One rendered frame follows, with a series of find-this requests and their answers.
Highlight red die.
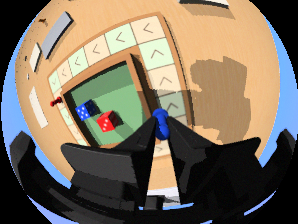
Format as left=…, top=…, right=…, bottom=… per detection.
left=97, top=111, right=118, bottom=132

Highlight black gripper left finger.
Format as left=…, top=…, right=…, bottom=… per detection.
left=60, top=117, right=157, bottom=208

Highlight blue pawn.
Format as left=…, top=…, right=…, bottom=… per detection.
left=153, top=109, right=170, bottom=141

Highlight blue die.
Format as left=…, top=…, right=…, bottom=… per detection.
left=76, top=99, right=97, bottom=120

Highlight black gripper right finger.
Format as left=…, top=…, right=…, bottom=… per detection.
left=166, top=116, right=261, bottom=205

